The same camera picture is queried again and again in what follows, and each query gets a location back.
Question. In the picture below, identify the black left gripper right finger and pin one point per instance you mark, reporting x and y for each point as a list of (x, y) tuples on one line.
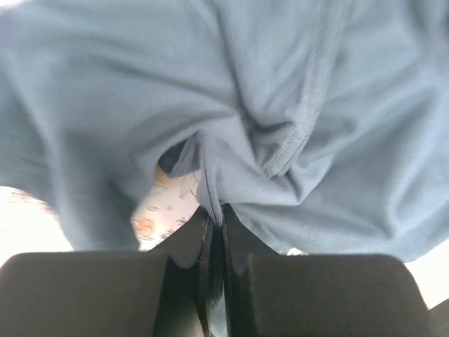
[(270, 294)]

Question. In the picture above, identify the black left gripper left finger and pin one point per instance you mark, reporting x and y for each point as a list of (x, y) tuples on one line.
[(162, 292)]

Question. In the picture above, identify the blue grey t shirt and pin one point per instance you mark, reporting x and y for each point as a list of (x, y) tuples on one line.
[(324, 124)]

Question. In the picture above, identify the floral patterned table mat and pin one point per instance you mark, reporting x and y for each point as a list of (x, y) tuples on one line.
[(29, 225)]

